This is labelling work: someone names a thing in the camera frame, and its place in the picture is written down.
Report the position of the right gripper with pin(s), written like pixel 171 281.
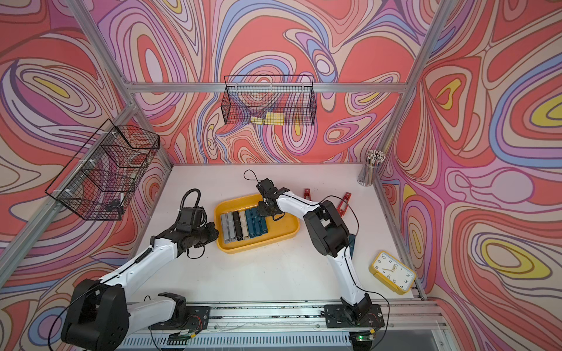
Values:
pixel 265 213

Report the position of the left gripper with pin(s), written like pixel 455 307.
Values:
pixel 214 232

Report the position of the teal pruning pliers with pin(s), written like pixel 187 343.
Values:
pixel 249 219

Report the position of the yellow storage tray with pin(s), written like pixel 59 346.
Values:
pixel 279 228

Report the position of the beige pruning pliers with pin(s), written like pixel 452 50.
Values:
pixel 244 227

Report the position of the grey pruning pliers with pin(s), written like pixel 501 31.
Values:
pixel 225 229
pixel 231 228

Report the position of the black pruning pliers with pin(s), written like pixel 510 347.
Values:
pixel 237 226

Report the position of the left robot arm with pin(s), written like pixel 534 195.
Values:
pixel 100 315

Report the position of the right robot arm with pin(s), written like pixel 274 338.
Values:
pixel 329 235

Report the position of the red pruning pliers left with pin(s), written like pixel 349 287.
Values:
pixel 307 193

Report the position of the red pruning pliers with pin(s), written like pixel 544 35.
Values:
pixel 343 205
pixel 307 193

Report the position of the red pruning pliers right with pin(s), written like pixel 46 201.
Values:
pixel 343 205

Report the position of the yellow sticky notes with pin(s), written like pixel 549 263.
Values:
pixel 269 118

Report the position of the cup of metal rods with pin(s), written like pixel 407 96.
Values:
pixel 367 174

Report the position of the yellow dial object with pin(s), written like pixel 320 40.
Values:
pixel 391 272

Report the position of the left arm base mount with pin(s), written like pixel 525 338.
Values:
pixel 190 318

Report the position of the black wire basket left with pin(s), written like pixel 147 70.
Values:
pixel 101 179

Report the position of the black wire basket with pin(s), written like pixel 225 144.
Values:
pixel 253 95
pixel 101 179

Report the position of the black wire basket back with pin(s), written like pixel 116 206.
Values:
pixel 253 95

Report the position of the aluminium frame post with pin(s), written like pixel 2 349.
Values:
pixel 93 34

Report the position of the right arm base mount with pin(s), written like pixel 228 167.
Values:
pixel 363 314

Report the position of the aluminium rail base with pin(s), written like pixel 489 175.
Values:
pixel 415 325

